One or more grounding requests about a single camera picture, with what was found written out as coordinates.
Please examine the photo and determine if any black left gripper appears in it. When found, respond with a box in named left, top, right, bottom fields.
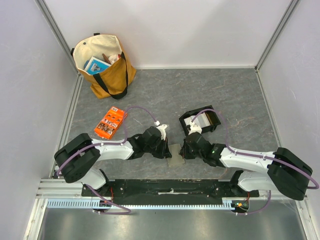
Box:
left=145, top=136, right=172, bottom=160

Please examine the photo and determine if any grey card holder wallet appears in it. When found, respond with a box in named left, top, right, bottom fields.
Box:
left=167, top=144, right=185, bottom=168

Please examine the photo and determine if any black card tray box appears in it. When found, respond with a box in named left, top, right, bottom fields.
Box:
left=179, top=105, right=221, bottom=136

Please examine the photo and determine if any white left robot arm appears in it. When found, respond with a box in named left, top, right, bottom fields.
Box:
left=54, top=124, right=172, bottom=197

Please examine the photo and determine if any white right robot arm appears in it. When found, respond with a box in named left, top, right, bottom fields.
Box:
left=179, top=132, right=313, bottom=201

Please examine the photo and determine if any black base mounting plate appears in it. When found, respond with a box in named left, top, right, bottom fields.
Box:
left=96, top=179, right=260, bottom=198

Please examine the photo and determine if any mustard canvas tote bag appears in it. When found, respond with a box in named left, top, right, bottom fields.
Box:
left=70, top=33, right=136, bottom=100

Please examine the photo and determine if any brown item in bag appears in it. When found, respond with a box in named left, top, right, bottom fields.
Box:
left=102, top=53, right=120, bottom=65

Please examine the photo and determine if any blue book in bag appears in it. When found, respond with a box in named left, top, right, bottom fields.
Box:
left=84, top=56, right=111, bottom=75

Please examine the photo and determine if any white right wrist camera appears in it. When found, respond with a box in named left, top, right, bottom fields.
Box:
left=188, top=121, right=202, bottom=135

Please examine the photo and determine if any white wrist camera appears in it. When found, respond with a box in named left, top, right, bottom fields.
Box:
left=188, top=121, right=202, bottom=135
left=154, top=120, right=169, bottom=140

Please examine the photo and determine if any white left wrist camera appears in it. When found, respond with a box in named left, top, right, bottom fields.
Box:
left=154, top=120, right=169, bottom=140

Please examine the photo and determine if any slotted cable duct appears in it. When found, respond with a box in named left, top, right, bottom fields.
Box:
left=46, top=197, right=238, bottom=210

